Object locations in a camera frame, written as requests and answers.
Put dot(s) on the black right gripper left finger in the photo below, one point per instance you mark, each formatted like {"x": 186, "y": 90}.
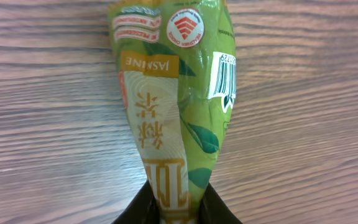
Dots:
{"x": 143, "y": 209}

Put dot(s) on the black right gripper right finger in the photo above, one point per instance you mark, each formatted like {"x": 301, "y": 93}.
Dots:
{"x": 213, "y": 210}

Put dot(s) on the green jasmine tea pouch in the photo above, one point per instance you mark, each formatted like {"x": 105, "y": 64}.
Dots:
{"x": 176, "y": 63}

